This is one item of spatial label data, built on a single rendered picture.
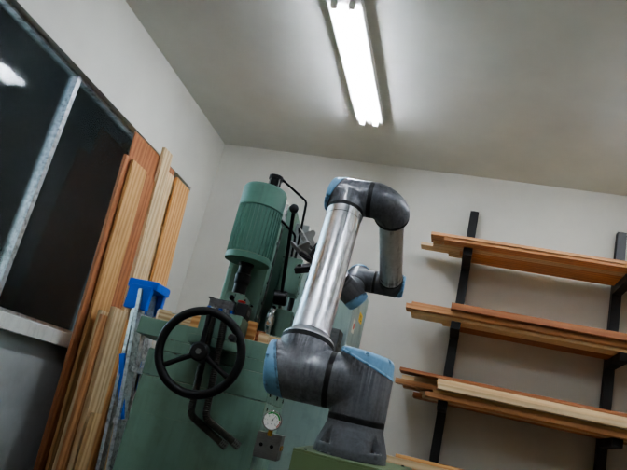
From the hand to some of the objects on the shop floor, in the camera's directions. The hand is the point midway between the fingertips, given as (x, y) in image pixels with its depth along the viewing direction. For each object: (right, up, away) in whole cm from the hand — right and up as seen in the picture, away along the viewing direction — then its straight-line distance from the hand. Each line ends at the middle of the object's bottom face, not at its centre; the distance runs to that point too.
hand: (293, 234), depth 239 cm
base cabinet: (-44, -126, -17) cm, 135 cm away
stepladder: (-95, -134, +48) cm, 171 cm away
